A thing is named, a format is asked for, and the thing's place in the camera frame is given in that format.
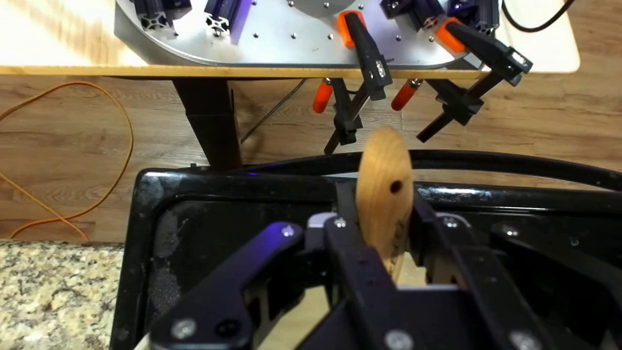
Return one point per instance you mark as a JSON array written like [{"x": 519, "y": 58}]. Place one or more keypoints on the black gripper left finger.
[{"x": 258, "y": 283}]

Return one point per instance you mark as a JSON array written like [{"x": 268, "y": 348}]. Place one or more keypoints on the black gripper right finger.
[{"x": 555, "y": 297}]

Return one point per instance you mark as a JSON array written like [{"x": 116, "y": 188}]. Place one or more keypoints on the wooden cooking spoon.
[{"x": 381, "y": 186}]

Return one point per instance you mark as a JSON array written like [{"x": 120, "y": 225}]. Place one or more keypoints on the black electric stove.
[{"x": 213, "y": 213}]

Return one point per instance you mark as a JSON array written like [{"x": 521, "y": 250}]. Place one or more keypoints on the black table leg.
[{"x": 208, "y": 122}]

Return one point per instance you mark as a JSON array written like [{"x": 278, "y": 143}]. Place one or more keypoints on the black orange bar clamp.
[
  {"x": 478, "y": 64},
  {"x": 369, "y": 58}
]

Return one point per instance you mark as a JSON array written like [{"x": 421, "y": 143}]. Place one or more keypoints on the light wooden table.
[{"x": 58, "y": 38}]

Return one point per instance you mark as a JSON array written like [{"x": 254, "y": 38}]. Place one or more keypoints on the aluminium base plate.
[{"x": 291, "y": 40}]

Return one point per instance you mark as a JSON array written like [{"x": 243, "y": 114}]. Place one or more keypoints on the dark aluminium extrusion post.
[
  {"x": 472, "y": 11},
  {"x": 157, "y": 11},
  {"x": 227, "y": 17},
  {"x": 414, "y": 9}
]

